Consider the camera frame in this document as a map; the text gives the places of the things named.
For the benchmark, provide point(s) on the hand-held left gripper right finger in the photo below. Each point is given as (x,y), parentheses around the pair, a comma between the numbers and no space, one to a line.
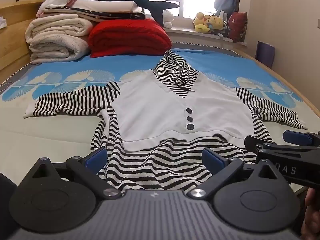
(212,159)

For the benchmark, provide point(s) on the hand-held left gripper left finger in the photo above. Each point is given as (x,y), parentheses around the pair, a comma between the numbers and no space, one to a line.
(96,159)

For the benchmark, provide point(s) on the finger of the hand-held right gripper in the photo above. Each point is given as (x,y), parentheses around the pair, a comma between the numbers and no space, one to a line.
(255,142)
(295,137)

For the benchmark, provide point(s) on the striped hoodie with white vest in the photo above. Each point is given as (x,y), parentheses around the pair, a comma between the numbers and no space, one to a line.
(150,110)

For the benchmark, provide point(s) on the person's right hand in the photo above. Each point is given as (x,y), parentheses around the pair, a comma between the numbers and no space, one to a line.
(311,210)

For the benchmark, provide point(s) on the blue printed bed sheet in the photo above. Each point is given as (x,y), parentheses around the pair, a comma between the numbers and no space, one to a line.
(70,130)

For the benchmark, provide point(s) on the purple paper bag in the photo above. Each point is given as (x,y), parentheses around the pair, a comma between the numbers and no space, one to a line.
(265,55)

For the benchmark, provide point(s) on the striped plush toy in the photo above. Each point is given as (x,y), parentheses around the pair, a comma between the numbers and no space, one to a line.
(223,30)

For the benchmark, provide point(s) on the dark red cushion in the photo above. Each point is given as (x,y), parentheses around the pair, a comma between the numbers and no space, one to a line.
(237,26)

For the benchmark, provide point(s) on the red folded blanket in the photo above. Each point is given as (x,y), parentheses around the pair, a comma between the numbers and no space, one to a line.
(127,38)

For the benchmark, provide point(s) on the cream folded quilt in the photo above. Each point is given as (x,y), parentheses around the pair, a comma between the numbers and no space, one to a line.
(55,37)

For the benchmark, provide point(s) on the white blanket with navy trim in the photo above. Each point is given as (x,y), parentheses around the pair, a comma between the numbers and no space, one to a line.
(100,14)

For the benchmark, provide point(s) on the white plush toy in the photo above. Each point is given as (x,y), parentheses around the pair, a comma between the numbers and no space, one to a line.
(168,17)

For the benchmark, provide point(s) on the white folded pillow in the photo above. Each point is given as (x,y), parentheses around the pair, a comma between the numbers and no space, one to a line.
(105,5)

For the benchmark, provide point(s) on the dark blue shark plush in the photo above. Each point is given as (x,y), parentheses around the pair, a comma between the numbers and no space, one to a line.
(140,1)

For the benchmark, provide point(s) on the wooden bed frame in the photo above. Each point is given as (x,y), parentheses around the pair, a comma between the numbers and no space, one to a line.
(15,42)

